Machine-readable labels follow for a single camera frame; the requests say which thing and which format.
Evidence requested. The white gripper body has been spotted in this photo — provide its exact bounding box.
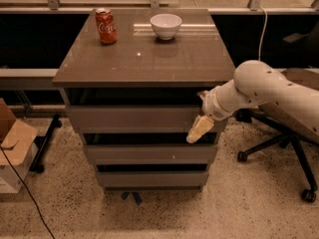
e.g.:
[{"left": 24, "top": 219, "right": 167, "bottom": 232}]
[{"left": 202, "top": 87, "right": 229, "bottom": 120}]

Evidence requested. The grey top drawer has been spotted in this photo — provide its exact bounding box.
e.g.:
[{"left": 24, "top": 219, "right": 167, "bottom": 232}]
[{"left": 65, "top": 104, "right": 230, "bottom": 134}]

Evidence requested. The grey drawer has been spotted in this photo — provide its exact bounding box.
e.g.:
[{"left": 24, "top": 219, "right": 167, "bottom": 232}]
[
  {"left": 96, "top": 171, "right": 208, "bottom": 187},
  {"left": 65, "top": 104, "right": 230, "bottom": 134},
  {"left": 84, "top": 143, "right": 217, "bottom": 164}
]

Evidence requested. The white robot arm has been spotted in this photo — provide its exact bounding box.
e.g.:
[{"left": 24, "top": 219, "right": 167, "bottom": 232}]
[{"left": 186, "top": 60, "right": 319, "bottom": 143}]

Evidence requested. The grey middle drawer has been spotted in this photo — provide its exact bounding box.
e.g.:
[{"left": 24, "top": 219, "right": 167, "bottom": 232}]
[{"left": 84, "top": 143, "right": 217, "bottom": 164}]

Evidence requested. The grey drawer cabinet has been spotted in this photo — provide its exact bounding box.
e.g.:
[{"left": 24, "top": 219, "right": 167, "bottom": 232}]
[{"left": 53, "top": 9, "right": 234, "bottom": 191}]

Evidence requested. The grey bottom drawer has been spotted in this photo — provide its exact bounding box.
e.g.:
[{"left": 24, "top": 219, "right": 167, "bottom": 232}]
[{"left": 96, "top": 171, "right": 208, "bottom": 187}]

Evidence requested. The open cardboard box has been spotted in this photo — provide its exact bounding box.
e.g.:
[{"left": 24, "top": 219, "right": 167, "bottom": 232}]
[{"left": 0, "top": 99, "right": 38, "bottom": 193}]

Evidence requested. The white ceramic bowl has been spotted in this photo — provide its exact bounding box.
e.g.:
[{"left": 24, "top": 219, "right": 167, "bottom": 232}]
[{"left": 150, "top": 14, "right": 182, "bottom": 40}]

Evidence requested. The office chair with black base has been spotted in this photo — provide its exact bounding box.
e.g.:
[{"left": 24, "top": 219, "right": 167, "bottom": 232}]
[{"left": 235, "top": 103, "right": 318, "bottom": 203}]

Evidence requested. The blue tape cross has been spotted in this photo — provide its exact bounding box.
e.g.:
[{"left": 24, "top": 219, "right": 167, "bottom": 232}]
[{"left": 120, "top": 191, "right": 144, "bottom": 206}]

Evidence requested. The red cola can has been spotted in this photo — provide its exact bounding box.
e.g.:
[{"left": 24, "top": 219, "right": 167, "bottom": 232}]
[{"left": 96, "top": 8, "right": 117, "bottom": 45}]

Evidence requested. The black metal stand foot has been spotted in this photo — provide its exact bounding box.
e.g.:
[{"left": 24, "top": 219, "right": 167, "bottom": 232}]
[{"left": 30, "top": 115, "right": 62, "bottom": 173}]

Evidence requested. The white cable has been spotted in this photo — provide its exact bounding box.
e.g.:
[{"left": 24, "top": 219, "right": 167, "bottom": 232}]
[{"left": 257, "top": 7, "right": 269, "bottom": 62}]

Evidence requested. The black cable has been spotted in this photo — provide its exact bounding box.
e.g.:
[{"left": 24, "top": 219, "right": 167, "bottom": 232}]
[{"left": 0, "top": 147, "right": 56, "bottom": 239}]

